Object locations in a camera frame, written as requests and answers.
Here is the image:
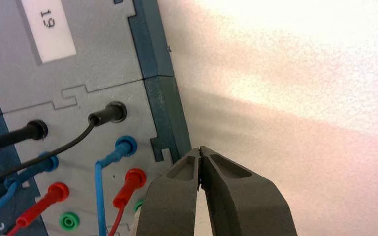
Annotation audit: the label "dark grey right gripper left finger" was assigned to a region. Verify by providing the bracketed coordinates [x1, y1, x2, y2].
[136, 148, 203, 236]

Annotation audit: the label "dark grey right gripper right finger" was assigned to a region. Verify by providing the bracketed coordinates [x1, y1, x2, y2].
[200, 146, 298, 236]

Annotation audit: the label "grey and teal task box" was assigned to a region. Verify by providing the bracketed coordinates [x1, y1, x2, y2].
[0, 0, 193, 236]

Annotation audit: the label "white number label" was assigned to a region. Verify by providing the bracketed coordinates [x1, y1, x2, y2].
[20, 0, 77, 64]

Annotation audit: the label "white banana plug cable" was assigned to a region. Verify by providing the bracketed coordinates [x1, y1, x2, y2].
[131, 208, 144, 236]

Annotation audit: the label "red banana plug cable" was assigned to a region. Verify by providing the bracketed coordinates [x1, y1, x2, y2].
[6, 168, 147, 236]

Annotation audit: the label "blue banana plug cable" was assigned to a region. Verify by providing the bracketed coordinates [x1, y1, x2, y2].
[0, 135, 138, 236]

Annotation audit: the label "black banana plug cable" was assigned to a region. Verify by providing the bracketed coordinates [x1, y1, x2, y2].
[0, 101, 128, 188]

